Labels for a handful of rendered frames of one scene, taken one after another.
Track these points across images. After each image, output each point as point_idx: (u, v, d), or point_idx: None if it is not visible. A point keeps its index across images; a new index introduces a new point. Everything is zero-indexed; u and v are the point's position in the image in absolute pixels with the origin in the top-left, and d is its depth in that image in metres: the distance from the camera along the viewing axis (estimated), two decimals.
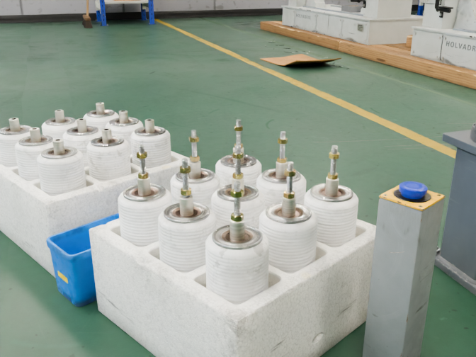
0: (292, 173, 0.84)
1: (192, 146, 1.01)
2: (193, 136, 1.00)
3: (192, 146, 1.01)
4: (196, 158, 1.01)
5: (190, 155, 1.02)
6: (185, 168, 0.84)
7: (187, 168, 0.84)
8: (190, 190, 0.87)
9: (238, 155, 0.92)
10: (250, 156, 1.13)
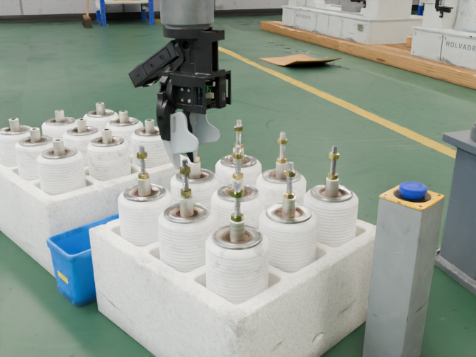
0: (292, 173, 0.84)
1: None
2: None
3: None
4: (196, 158, 1.01)
5: None
6: (188, 166, 0.85)
7: None
8: (180, 190, 0.87)
9: (238, 155, 0.92)
10: (250, 156, 1.13)
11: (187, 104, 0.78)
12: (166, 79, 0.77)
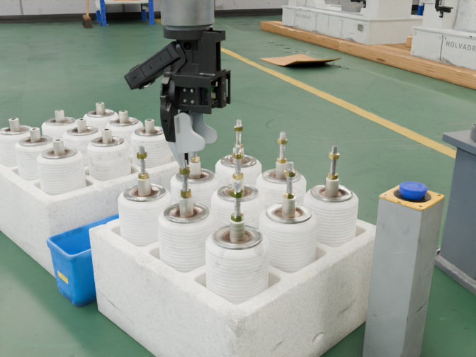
0: (292, 173, 0.84)
1: None
2: None
3: None
4: (196, 158, 1.01)
5: None
6: (180, 167, 0.85)
7: (179, 168, 0.85)
8: (185, 195, 0.86)
9: (238, 155, 0.92)
10: (250, 156, 1.13)
11: (190, 105, 0.78)
12: (168, 81, 0.77)
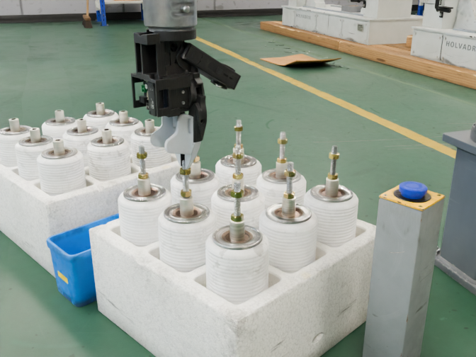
0: (292, 173, 0.84)
1: None
2: None
3: None
4: (196, 158, 1.01)
5: None
6: (181, 167, 0.85)
7: (180, 168, 0.85)
8: (185, 195, 0.85)
9: (238, 155, 0.92)
10: (250, 156, 1.13)
11: None
12: None
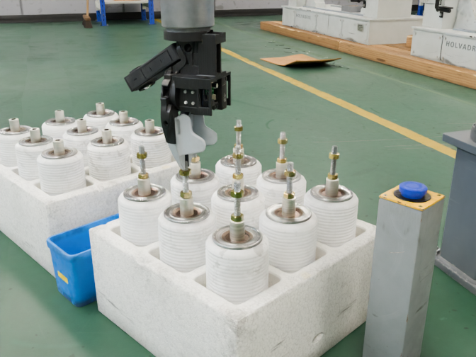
0: (292, 173, 0.84)
1: None
2: None
3: None
4: (196, 158, 1.01)
5: None
6: (189, 168, 0.85)
7: (188, 168, 0.85)
8: (182, 192, 0.87)
9: (238, 155, 0.92)
10: (250, 156, 1.13)
11: (190, 106, 0.78)
12: (169, 82, 0.77)
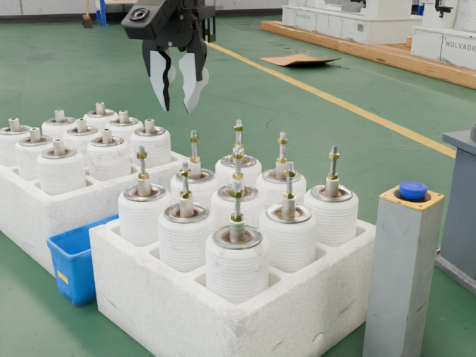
0: (292, 173, 0.84)
1: (192, 146, 1.01)
2: (193, 136, 1.00)
3: (192, 146, 1.01)
4: (196, 158, 1.01)
5: (190, 155, 1.02)
6: None
7: (180, 168, 0.85)
8: (182, 196, 0.86)
9: (238, 155, 0.92)
10: (250, 156, 1.13)
11: None
12: (194, 15, 0.75)
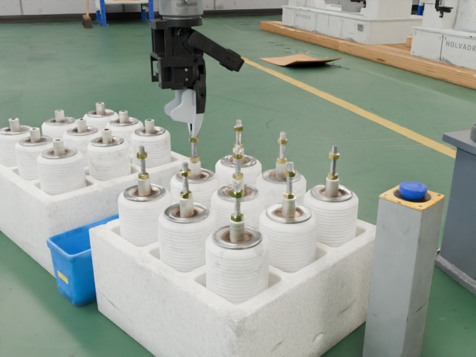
0: (292, 173, 0.84)
1: (192, 146, 1.01)
2: (193, 136, 1.00)
3: (192, 146, 1.01)
4: (196, 158, 1.01)
5: (190, 155, 1.02)
6: None
7: (180, 168, 0.85)
8: (182, 196, 0.86)
9: (238, 155, 0.92)
10: (250, 156, 1.13)
11: None
12: None
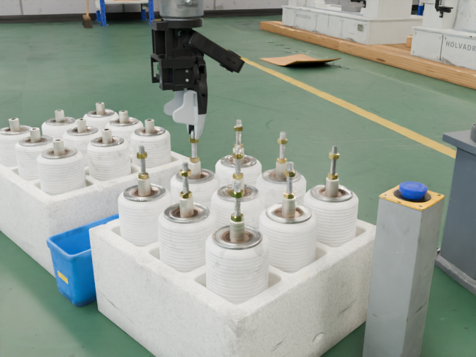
0: (292, 173, 0.84)
1: (195, 146, 1.01)
2: None
3: (193, 147, 1.01)
4: (197, 156, 1.03)
5: (193, 158, 1.01)
6: None
7: (180, 168, 0.85)
8: (182, 196, 0.86)
9: (238, 155, 0.92)
10: (250, 156, 1.13)
11: None
12: None
